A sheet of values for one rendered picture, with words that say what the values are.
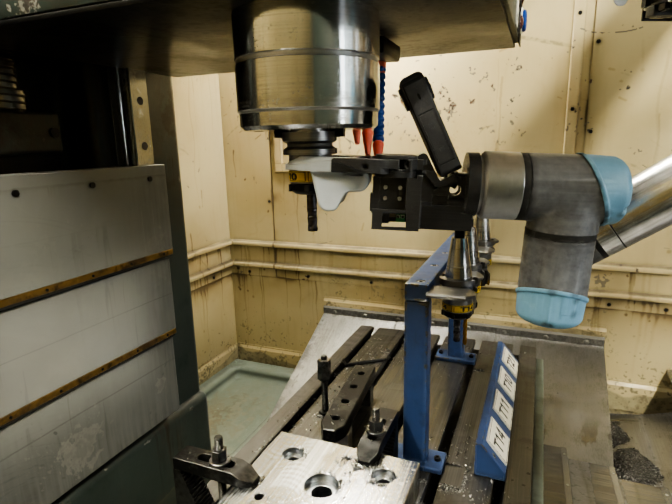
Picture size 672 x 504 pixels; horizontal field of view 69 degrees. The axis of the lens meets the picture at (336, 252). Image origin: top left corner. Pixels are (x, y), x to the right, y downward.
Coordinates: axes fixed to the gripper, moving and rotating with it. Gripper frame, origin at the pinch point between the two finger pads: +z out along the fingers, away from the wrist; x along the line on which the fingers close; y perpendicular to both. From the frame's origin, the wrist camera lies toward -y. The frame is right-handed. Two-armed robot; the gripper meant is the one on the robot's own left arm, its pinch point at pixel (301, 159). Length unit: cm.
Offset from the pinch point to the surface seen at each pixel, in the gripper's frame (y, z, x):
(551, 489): 66, -46, 35
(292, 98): -6.2, -0.6, -8.0
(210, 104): -12, 54, 113
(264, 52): -10.5, 2.4, -7.2
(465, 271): 18.1, -23.1, 22.2
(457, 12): -16.2, -16.6, 1.8
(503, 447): 49, -32, 21
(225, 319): 67, 50, 113
